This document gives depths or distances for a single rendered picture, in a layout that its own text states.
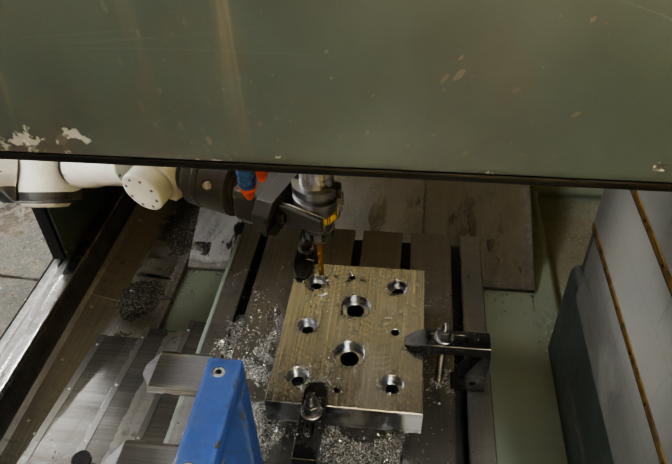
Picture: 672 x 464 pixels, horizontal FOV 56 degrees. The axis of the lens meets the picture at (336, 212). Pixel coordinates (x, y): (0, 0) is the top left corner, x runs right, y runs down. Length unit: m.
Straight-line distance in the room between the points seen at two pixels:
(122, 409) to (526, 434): 0.80
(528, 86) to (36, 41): 0.26
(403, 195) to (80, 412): 0.94
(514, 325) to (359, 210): 0.49
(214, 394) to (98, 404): 0.70
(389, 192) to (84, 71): 1.39
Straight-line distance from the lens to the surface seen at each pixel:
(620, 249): 1.01
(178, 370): 0.73
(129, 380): 1.37
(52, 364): 1.53
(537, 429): 1.41
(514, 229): 1.69
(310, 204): 0.77
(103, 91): 0.38
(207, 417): 0.67
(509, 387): 1.45
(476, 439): 1.04
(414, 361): 0.99
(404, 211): 1.68
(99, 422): 1.32
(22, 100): 0.41
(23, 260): 2.92
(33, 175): 1.08
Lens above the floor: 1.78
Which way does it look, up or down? 40 degrees down
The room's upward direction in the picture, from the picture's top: 2 degrees counter-clockwise
